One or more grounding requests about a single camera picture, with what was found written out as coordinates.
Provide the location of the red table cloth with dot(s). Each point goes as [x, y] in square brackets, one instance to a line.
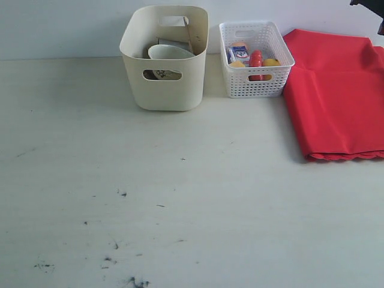
[334, 95]

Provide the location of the yellow lemon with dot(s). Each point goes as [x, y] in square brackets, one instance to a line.
[270, 62]

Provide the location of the red sausage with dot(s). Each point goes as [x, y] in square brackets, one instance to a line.
[254, 62]

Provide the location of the blue white milk carton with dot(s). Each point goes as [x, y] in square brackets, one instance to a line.
[238, 54]

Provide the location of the brown egg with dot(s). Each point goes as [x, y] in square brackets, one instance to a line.
[240, 44]

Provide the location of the yellow cheese wedge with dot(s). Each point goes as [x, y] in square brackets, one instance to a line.
[237, 64]

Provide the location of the stainless steel cup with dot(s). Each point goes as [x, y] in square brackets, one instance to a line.
[180, 44]

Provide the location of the pale green ceramic bowl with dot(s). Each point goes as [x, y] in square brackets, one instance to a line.
[168, 52]

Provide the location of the brown wooden plate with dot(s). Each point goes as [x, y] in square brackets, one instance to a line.
[148, 74]

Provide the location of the white perforated plastic basket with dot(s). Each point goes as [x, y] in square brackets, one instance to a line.
[255, 82]

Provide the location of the cream plastic bin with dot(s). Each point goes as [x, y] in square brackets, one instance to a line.
[166, 21]

